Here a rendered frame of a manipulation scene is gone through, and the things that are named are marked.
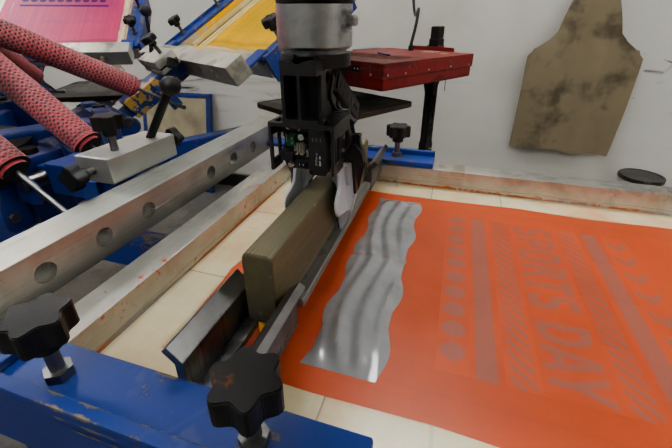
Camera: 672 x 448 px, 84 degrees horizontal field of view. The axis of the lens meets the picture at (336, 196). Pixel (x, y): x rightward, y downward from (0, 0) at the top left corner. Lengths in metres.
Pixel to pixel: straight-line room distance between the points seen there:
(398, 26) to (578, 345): 2.16
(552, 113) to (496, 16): 0.62
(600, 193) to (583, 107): 1.73
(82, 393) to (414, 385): 0.25
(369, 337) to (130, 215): 0.32
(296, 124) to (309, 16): 0.10
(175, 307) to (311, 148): 0.23
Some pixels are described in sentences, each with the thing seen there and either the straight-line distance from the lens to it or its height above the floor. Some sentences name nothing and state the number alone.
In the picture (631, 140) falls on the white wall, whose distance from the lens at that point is 2.66.
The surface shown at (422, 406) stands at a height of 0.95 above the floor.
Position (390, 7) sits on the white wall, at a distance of 2.43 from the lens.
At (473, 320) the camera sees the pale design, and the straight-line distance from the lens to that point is 0.43.
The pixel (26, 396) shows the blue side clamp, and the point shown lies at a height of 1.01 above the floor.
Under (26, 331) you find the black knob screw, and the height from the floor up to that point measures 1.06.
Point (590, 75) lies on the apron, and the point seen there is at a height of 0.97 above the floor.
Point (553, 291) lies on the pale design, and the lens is 0.51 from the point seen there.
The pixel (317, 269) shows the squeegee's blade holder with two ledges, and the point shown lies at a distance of 0.41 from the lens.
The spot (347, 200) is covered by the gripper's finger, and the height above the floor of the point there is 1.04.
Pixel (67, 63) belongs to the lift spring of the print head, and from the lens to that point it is 0.98.
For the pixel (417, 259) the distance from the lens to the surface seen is 0.50.
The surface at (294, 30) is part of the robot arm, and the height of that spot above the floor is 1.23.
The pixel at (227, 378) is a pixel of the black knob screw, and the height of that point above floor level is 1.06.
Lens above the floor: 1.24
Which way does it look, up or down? 26 degrees down
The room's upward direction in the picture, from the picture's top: straight up
